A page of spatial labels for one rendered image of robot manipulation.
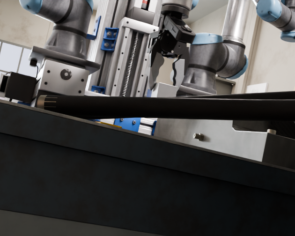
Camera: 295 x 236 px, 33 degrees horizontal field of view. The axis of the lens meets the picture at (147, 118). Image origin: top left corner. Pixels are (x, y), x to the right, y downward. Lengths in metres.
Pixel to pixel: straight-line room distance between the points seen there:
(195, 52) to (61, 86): 0.55
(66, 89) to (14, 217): 0.91
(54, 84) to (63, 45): 0.19
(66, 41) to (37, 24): 8.72
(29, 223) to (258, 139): 0.46
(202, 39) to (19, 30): 8.65
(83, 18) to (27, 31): 8.65
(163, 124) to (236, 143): 0.36
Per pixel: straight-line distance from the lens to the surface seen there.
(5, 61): 10.20
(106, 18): 1.90
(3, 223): 0.63
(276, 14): 1.69
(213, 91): 1.78
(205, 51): 1.79
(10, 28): 10.32
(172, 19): 1.21
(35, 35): 10.32
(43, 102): 0.73
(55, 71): 1.50
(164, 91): 1.19
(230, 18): 1.96
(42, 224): 0.64
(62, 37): 1.66
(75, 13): 1.67
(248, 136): 0.94
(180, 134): 1.18
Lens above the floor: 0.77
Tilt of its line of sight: 5 degrees up
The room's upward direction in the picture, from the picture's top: 12 degrees clockwise
